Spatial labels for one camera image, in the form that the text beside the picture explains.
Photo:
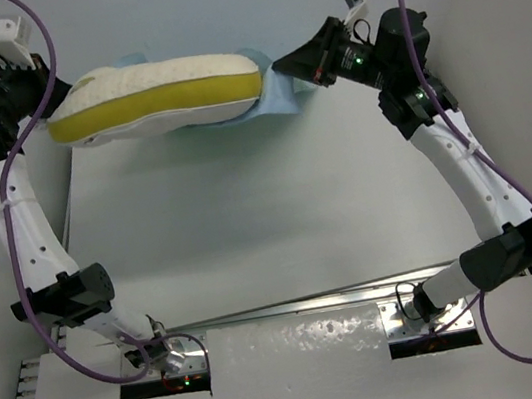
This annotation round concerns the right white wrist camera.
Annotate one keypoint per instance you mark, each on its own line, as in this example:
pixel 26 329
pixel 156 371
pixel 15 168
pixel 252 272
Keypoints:
pixel 357 9

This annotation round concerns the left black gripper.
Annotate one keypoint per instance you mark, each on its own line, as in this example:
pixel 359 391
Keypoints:
pixel 36 78

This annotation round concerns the white front cover panel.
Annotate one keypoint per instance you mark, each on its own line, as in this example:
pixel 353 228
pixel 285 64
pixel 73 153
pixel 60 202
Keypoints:
pixel 326 356

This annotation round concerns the cream pillow with yellow edge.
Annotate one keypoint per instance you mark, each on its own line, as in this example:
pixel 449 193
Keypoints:
pixel 92 113

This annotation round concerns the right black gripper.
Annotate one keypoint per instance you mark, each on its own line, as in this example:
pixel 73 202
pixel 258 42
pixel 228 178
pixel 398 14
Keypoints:
pixel 315 58

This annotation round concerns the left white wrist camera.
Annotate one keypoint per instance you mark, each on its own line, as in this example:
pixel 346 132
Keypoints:
pixel 14 41

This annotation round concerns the light blue pillowcase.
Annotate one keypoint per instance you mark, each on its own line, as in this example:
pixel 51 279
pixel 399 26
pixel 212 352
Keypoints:
pixel 275 97

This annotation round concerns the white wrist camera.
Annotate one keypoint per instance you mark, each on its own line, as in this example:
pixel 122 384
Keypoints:
pixel 357 9
pixel 14 41

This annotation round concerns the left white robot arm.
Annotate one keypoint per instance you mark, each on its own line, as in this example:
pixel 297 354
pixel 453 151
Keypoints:
pixel 51 288

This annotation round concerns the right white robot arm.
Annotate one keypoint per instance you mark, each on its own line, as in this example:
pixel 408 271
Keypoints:
pixel 427 115

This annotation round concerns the aluminium frame rail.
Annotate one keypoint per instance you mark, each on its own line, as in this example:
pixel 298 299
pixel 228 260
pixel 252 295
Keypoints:
pixel 282 217

